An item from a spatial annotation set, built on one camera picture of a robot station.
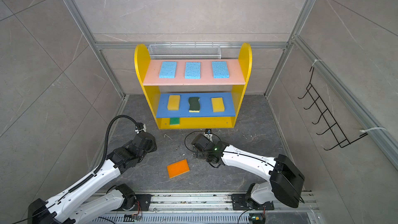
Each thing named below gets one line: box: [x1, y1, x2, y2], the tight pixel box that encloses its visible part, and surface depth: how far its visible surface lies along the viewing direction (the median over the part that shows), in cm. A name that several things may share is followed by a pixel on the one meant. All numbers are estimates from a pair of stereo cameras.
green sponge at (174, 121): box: [169, 117, 180, 125], surface depth 103 cm
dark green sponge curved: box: [188, 96, 201, 113], surface depth 97 cm
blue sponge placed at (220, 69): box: [211, 61, 230, 79], surface depth 76 cm
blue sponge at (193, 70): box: [184, 61, 202, 80], surface depth 76 cm
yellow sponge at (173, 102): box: [166, 94, 181, 111], surface depth 97 cm
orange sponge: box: [166, 159, 191, 179], surface depth 85 cm
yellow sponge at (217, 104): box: [211, 97, 225, 113], surface depth 96 cm
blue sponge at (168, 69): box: [158, 61, 178, 79], surface depth 76 cm
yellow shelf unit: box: [134, 43, 253, 130], surface depth 81 cm
